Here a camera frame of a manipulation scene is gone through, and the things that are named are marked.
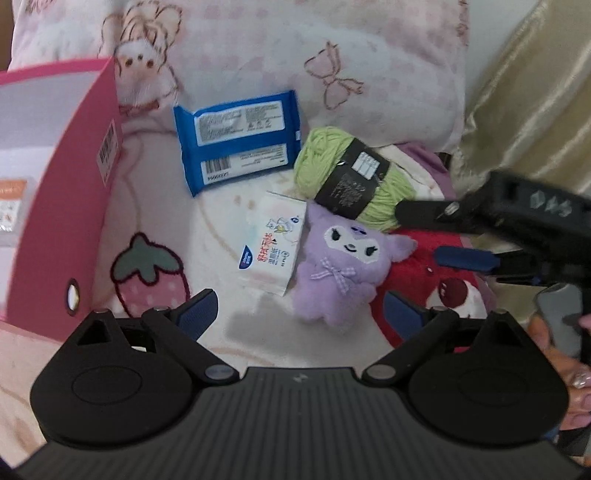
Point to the green yarn ball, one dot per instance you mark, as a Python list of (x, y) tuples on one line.
[(318, 161)]

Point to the blue wet wipes pack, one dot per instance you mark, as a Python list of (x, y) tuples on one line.
[(235, 138)]

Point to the pink checked pillow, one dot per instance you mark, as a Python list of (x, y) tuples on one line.
[(258, 50)]

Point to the clear box with orange label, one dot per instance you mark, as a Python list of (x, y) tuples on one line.
[(11, 207)]

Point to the pink cardboard box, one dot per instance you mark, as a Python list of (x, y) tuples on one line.
[(69, 207)]

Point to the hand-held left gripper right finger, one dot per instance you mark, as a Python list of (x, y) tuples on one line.
[(401, 314)]

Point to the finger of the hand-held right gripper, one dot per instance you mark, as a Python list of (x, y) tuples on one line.
[(466, 258), (429, 213)]

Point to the purple plush toy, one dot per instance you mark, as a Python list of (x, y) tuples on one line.
[(341, 277)]

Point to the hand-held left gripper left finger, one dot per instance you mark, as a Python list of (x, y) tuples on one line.
[(201, 310)]

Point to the white tissue packet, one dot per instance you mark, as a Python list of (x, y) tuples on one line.
[(268, 244)]

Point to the person's right hand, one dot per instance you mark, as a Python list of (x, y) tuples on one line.
[(570, 383)]

